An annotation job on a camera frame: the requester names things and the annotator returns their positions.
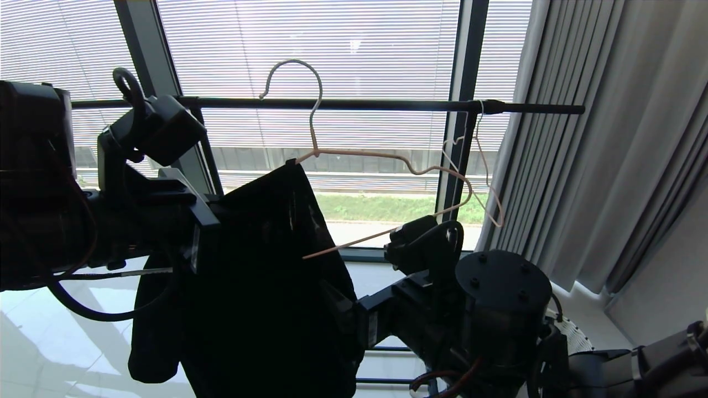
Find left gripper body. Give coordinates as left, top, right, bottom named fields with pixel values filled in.
left=83, top=169, right=222, bottom=274

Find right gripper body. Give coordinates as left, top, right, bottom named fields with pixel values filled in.
left=354, top=271, right=462, bottom=360

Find black garment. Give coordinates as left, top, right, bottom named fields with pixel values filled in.
left=128, top=160, right=368, bottom=398

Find pink clothes hanger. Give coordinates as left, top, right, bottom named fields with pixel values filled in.
left=259, top=59, right=473, bottom=260
left=442, top=113, right=505, bottom=228

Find white laundry basket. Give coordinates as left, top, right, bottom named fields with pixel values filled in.
left=545, top=308, right=595, bottom=354

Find black clothes rack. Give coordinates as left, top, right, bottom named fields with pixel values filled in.
left=72, top=97, right=586, bottom=398

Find grey curtain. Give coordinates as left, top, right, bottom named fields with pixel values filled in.
left=476, top=0, right=708, bottom=296

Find window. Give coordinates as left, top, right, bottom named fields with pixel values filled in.
left=0, top=0, right=534, bottom=263

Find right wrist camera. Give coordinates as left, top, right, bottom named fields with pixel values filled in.
left=384, top=214, right=465, bottom=277

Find black cable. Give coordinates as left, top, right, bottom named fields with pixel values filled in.
left=47, top=265, right=178, bottom=322

